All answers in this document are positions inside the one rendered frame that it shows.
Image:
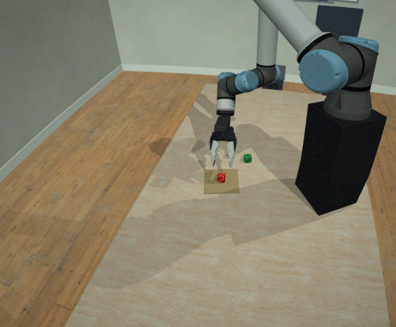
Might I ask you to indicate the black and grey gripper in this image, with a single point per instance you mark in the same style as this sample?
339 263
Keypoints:
228 136

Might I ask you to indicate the tan flat mat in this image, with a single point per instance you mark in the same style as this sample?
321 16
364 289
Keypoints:
212 186

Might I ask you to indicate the red die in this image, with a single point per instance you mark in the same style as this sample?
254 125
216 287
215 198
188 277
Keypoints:
221 177

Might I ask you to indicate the green die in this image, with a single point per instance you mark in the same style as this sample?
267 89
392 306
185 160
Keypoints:
247 158

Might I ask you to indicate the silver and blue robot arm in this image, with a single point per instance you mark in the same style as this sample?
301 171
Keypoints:
345 66

